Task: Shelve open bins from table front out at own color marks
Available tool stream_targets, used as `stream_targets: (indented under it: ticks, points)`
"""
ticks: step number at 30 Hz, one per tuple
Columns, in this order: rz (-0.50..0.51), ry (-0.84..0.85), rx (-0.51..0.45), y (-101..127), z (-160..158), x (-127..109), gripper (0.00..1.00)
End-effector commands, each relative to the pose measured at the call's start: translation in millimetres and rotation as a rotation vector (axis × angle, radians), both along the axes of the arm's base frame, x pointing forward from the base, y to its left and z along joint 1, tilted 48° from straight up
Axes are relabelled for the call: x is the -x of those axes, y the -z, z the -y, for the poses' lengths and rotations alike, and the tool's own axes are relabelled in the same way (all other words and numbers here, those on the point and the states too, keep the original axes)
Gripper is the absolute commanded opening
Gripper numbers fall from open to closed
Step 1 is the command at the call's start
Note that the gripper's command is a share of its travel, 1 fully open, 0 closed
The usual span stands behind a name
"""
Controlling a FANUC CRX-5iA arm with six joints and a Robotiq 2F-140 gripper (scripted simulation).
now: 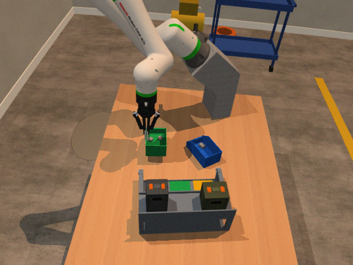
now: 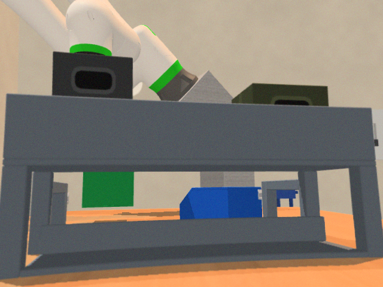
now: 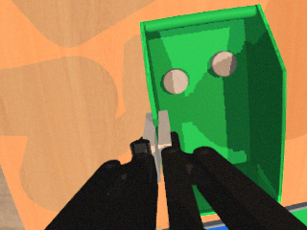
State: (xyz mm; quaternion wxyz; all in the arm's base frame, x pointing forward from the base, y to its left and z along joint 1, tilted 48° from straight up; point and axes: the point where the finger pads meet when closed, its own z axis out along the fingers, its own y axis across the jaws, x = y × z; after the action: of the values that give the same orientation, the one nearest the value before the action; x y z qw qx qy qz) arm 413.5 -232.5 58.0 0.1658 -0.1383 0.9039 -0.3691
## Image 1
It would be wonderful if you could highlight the grey shelf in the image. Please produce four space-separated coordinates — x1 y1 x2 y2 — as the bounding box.
138 168 237 234

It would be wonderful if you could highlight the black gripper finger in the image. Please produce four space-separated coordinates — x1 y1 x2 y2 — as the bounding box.
147 112 160 140
133 111 146 140

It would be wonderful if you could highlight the blue bin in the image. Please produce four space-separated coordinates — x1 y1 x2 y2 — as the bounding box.
186 135 222 168

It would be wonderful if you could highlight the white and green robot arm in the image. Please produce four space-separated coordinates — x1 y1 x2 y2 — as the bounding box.
86 0 210 107

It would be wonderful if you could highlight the black rectangular case with oval handle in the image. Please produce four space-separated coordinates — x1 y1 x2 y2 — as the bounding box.
146 179 169 212

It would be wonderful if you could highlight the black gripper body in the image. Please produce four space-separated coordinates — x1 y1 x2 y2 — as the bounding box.
137 104 156 118

